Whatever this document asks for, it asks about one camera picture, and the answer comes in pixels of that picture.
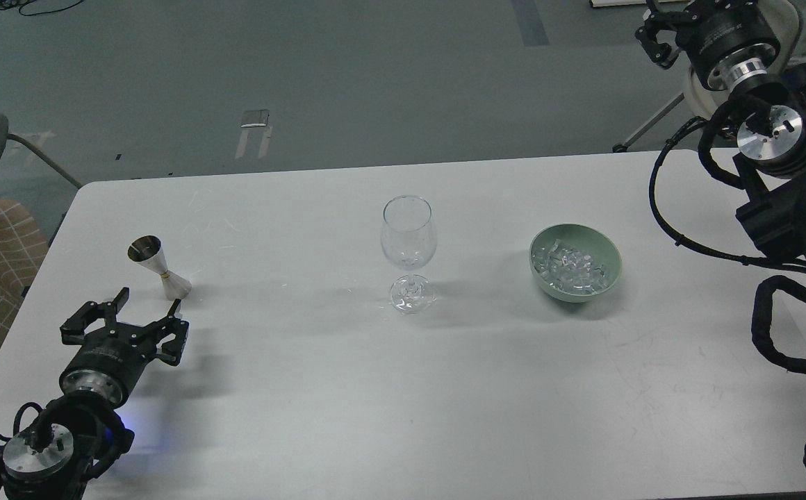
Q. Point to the pile of ice cubes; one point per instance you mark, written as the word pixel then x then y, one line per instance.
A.
pixel 570 270

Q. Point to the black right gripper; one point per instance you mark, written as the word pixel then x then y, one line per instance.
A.
pixel 726 35

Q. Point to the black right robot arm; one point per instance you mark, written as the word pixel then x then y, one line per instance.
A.
pixel 756 142

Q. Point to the green bowl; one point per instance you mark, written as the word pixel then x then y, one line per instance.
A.
pixel 586 239

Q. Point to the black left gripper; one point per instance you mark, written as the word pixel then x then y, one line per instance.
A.
pixel 112 357

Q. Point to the clear wine glass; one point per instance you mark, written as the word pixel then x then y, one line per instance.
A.
pixel 409 242

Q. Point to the steel cocktail jigger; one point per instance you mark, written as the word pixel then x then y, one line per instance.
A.
pixel 147 251

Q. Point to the metal floor plate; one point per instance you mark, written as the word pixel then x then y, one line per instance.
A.
pixel 254 123

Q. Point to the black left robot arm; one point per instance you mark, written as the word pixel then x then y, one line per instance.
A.
pixel 56 449

